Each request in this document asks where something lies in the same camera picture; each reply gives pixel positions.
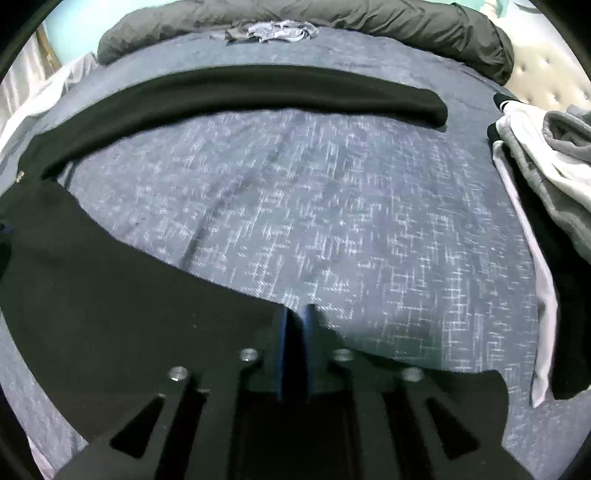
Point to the black sweatshirt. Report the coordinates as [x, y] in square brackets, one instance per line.
[115, 300]

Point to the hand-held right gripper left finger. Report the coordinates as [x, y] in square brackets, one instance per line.
[280, 355]

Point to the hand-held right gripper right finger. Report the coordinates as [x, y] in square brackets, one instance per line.
[308, 355]

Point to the crumpled grey-white cloth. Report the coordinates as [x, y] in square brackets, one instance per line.
[272, 31]

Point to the wooden frame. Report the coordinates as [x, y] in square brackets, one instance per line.
[50, 46]

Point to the white curtain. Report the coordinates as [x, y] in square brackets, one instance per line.
[21, 64]

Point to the rolled grey duvet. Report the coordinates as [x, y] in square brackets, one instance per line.
[369, 27]

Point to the stack of folded clothes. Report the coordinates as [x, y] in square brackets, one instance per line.
[570, 323]

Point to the grey folded garment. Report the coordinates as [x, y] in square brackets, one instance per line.
[568, 134]

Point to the white folded garment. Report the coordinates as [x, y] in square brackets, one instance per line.
[521, 127]

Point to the beige tufted headboard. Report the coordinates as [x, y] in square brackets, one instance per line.
[540, 74]

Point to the white blanket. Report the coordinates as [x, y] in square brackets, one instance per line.
[41, 97]

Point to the grey-blue patterned bed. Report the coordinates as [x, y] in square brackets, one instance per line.
[346, 207]

